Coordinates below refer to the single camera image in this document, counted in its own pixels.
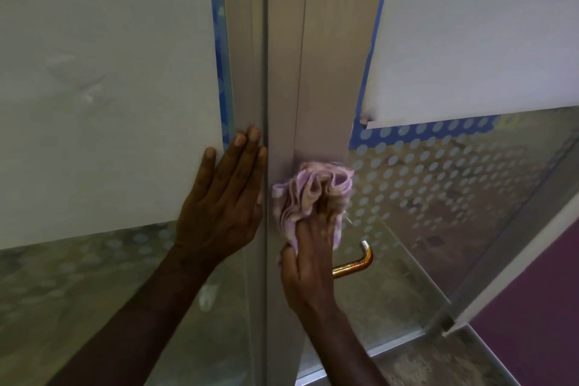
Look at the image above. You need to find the person's left hand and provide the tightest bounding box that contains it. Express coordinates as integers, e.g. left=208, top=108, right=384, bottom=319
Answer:
left=174, top=127, right=269, bottom=265

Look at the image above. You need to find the person's right hand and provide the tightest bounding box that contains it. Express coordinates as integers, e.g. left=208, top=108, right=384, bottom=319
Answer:
left=279, top=193, right=350, bottom=324

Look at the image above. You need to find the metal glass door handle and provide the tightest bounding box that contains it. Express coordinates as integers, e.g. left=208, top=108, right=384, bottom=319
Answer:
left=332, top=239, right=374, bottom=280

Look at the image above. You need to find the purple striped cleaning cloth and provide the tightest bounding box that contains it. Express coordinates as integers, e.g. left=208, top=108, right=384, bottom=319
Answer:
left=271, top=162, right=355, bottom=253

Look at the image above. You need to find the person's left forearm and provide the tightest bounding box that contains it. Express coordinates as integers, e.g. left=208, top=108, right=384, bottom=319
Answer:
left=47, top=245, right=214, bottom=386

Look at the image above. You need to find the person's right forearm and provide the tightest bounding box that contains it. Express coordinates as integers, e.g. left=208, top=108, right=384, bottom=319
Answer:
left=296, top=304, right=388, bottom=386

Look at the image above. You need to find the aluminium framed glass door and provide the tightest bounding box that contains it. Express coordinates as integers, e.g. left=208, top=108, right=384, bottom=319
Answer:
left=264, top=0, right=579, bottom=386

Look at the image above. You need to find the white paper sheet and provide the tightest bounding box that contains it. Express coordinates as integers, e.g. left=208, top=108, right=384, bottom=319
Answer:
left=361, top=0, right=579, bottom=130
left=0, top=0, right=225, bottom=252

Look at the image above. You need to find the dotted glass partition panel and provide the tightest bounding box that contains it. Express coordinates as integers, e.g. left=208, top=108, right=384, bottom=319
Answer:
left=0, top=0, right=268, bottom=386

